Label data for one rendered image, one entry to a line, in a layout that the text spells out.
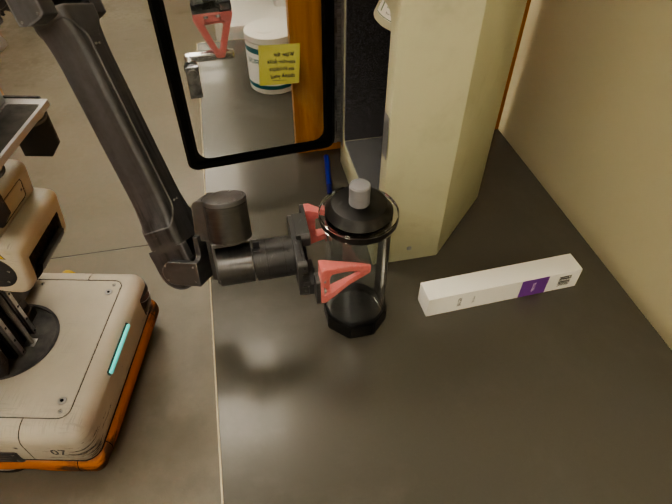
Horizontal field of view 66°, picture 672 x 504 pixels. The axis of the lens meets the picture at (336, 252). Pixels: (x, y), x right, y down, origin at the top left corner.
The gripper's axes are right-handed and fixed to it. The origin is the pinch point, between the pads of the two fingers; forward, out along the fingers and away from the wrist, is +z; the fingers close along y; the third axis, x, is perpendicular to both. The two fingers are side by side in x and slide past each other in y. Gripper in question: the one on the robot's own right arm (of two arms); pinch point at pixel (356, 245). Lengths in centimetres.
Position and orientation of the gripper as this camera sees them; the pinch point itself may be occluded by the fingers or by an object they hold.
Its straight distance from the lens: 74.1
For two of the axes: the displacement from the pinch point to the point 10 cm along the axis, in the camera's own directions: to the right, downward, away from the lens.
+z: 9.8, -1.5, 1.4
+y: -2.1, -7.0, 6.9
